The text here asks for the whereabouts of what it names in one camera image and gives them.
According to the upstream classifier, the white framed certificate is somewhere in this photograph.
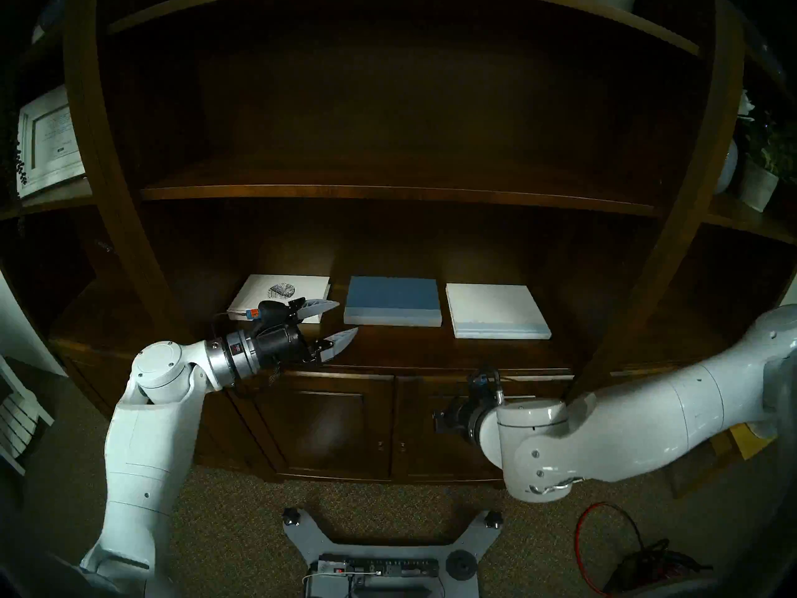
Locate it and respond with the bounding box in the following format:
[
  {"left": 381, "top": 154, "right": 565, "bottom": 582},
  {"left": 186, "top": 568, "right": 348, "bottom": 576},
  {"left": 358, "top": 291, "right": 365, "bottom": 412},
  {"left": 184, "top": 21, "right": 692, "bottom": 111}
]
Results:
[{"left": 16, "top": 86, "right": 86, "bottom": 199}]

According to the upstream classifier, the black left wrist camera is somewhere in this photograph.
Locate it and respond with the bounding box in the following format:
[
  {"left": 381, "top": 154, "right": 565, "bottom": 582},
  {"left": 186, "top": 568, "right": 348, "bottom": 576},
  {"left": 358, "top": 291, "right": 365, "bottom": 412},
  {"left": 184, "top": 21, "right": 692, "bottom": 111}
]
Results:
[{"left": 244, "top": 300, "right": 290, "bottom": 326}]

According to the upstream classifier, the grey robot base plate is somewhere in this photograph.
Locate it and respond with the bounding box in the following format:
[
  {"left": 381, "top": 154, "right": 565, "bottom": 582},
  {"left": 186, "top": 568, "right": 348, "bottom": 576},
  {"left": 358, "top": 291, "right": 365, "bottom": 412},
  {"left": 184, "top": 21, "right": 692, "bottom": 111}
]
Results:
[{"left": 282, "top": 508, "right": 504, "bottom": 598}]

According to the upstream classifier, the red cable reel with cord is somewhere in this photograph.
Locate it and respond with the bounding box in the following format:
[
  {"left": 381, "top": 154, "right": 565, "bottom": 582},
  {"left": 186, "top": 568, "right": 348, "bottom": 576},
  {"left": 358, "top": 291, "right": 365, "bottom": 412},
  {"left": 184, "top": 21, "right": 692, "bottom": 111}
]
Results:
[{"left": 573, "top": 502, "right": 714, "bottom": 598}]

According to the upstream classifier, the white book pale blue spine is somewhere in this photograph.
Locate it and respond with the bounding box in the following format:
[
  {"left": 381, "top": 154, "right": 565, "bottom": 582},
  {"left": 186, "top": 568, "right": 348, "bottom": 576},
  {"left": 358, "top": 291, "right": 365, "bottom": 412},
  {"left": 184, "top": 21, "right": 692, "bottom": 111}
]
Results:
[{"left": 446, "top": 283, "right": 552, "bottom": 340}]

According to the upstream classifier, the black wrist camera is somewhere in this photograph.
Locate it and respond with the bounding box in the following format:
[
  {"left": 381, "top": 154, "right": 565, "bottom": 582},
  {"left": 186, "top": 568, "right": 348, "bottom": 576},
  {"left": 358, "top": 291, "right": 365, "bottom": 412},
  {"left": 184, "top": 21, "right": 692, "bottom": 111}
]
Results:
[
  {"left": 468, "top": 368, "right": 500, "bottom": 406},
  {"left": 244, "top": 300, "right": 290, "bottom": 326}
]

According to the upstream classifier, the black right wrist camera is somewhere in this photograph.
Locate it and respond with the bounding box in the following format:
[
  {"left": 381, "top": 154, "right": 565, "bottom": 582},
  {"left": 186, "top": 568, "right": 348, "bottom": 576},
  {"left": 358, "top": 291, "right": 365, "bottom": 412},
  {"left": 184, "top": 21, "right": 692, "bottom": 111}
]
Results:
[{"left": 468, "top": 368, "right": 500, "bottom": 406}]

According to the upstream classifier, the black power strip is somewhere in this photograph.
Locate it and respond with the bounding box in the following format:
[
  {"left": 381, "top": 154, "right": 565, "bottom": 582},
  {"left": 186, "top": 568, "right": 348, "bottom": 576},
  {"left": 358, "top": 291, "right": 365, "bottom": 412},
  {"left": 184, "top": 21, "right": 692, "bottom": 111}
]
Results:
[{"left": 318, "top": 556, "right": 440, "bottom": 580}]

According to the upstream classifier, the white slatted side table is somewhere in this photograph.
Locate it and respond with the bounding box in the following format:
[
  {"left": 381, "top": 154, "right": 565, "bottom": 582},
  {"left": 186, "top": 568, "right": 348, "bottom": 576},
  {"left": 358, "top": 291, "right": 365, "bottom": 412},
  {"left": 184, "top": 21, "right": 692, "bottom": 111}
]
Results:
[{"left": 0, "top": 354, "right": 55, "bottom": 476}]

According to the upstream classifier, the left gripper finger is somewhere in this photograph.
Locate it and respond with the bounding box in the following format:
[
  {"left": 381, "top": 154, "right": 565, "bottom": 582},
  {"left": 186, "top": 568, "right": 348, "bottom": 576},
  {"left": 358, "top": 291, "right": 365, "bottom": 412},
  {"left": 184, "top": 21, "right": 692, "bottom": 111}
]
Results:
[
  {"left": 308, "top": 327, "right": 361, "bottom": 364},
  {"left": 288, "top": 299, "right": 341, "bottom": 323}
]

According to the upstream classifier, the dark wooden bookshelf cabinet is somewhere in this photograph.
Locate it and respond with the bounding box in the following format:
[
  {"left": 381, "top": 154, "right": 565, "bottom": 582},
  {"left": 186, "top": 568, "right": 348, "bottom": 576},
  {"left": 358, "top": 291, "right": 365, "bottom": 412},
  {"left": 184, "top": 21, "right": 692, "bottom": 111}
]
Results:
[{"left": 0, "top": 0, "right": 797, "bottom": 488}]

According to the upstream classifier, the black round disc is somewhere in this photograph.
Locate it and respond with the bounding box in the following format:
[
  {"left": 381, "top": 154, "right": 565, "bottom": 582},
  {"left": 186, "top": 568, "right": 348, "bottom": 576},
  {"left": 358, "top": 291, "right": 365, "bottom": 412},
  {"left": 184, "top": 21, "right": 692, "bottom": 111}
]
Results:
[{"left": 445, "top": 550, "right": 477, "bottom": 582}]

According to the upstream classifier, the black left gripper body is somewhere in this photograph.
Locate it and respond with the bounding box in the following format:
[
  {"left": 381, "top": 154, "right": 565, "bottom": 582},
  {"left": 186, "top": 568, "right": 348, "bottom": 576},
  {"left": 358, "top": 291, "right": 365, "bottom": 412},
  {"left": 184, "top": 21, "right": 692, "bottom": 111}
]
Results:
[{"left": 252, "top": 321, "right": 319, "bottom": 370}]

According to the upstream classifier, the green plant in white pot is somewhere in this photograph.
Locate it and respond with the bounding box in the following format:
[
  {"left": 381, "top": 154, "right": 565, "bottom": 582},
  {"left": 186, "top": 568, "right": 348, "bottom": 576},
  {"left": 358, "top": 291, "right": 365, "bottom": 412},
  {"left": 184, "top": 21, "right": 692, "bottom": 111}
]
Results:
[{"left": 738, "top": 114, "right": 797, "bottom": 212}]

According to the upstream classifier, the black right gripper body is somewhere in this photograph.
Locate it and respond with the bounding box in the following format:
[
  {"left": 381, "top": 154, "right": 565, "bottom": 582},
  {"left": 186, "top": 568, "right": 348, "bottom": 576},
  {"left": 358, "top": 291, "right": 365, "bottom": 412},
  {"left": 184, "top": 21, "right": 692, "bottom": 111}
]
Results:
[{"left": 433, "top": 396, "right": 481, "bottom": 440}]

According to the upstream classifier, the blue hardcover book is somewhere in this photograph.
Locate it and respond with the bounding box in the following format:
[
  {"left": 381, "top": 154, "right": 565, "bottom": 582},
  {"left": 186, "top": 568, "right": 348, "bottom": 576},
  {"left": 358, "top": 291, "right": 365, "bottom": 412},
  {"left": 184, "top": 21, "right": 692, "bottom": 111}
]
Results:
[{"left": 344, "top": 276, "right": 443, "bottom": 328}]

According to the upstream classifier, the white paperback with ink drawing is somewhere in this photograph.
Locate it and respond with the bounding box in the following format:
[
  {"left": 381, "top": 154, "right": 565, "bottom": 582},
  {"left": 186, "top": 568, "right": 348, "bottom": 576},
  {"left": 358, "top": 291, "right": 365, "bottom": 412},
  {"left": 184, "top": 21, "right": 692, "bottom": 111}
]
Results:
[{"left": 227, "top": 274, "right": 332, "bottom": 325}]

